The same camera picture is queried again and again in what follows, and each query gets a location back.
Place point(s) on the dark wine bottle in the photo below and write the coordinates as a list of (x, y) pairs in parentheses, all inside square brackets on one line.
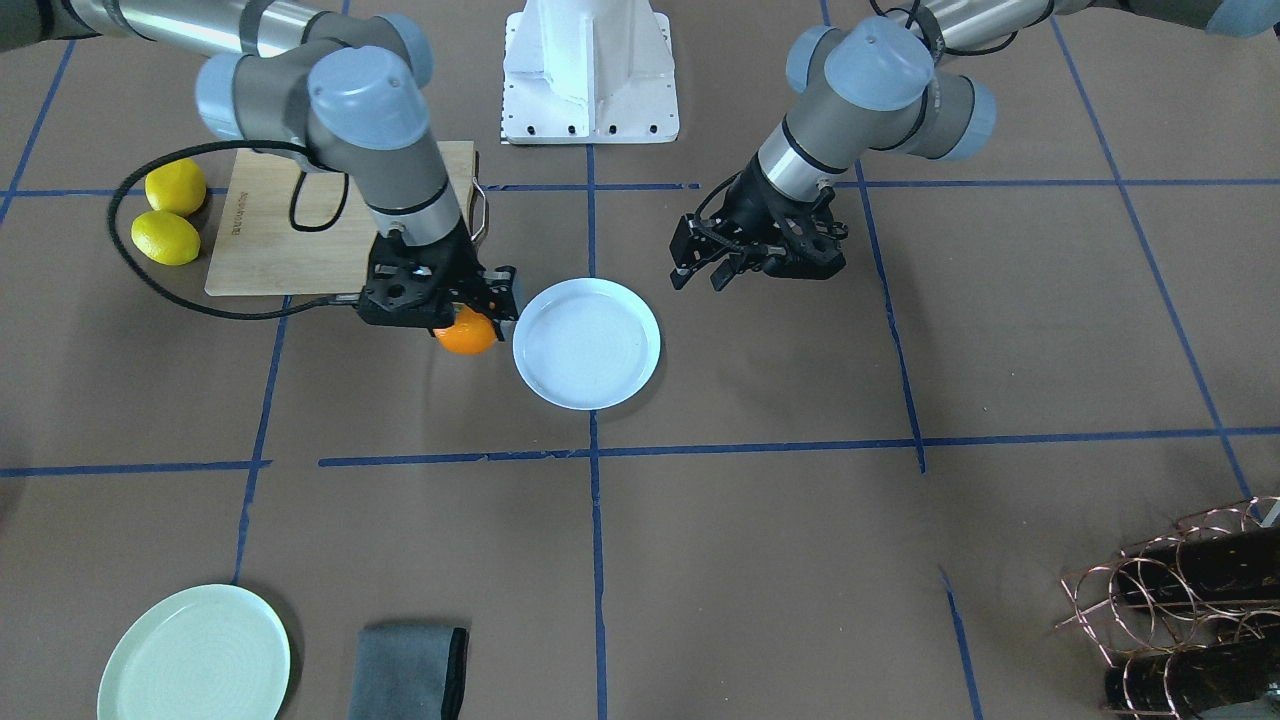
[(1188, 684), (1236, 572)]

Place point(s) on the light blue plate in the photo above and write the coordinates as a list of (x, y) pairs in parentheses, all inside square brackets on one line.
[(586, 344)]

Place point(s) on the orange fruit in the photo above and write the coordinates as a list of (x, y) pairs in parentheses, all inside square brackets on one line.
[(470, 333)]

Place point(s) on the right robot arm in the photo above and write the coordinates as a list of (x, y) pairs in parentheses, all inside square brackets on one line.
[(331, 92)]

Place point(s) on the upper yellow lemon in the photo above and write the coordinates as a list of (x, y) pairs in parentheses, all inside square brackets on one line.
[(179, 187)]

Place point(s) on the copper wire wine rack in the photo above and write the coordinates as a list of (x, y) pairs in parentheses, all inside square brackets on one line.
[(1119, 632)]

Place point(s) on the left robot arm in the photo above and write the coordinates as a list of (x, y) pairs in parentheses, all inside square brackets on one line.
[(879, 86)]

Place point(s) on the bamboo cutting board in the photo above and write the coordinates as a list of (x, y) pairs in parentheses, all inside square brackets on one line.
[(272, 243)]

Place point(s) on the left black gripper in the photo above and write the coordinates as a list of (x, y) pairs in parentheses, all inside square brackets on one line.
[(752, 212)]

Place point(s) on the light green plate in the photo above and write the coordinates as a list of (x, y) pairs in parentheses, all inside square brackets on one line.
[(214, 651)]

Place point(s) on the lower yellow lemon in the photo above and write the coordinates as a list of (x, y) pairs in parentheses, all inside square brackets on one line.
[(165, 238)]

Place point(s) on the yellow lemon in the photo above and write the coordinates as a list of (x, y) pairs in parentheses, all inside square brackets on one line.
[(165, 238), (179, 187)]

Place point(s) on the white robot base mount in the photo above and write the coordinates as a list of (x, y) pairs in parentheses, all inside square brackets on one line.
[(578, 72)]

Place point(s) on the grey folded cloth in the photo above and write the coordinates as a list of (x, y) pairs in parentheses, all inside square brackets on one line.
[(409, 671)]

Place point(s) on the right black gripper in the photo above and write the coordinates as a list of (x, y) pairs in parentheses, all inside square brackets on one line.
[(461, 263)]

